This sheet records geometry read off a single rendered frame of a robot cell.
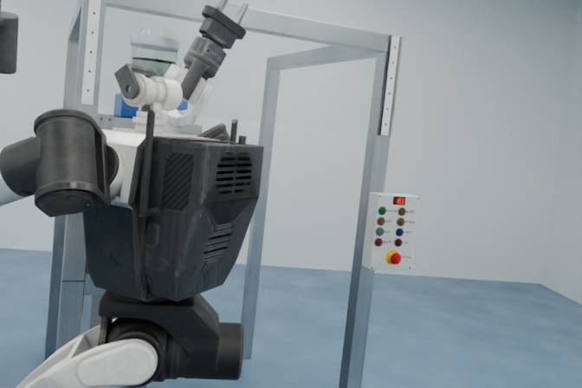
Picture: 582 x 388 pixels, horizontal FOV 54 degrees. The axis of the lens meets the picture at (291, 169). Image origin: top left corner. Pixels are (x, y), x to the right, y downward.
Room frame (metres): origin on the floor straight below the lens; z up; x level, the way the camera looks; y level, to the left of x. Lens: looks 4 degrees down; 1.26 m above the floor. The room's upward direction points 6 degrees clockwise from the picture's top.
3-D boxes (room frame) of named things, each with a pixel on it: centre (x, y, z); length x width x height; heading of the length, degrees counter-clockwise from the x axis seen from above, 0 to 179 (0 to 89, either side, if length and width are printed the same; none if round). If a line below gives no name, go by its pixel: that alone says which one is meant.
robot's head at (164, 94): (1.14, 0.29, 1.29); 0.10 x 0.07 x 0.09; 154
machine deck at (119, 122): (2.01, 0.59, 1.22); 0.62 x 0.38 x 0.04; 24
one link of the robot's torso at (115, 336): (1.13, 0.26, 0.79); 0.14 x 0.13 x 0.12; 9
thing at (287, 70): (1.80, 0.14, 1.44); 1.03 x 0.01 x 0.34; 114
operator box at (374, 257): (1.99, -0.37, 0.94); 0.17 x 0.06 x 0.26; 114
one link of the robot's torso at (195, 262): (1.11, 0.23, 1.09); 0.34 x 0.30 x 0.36; 154
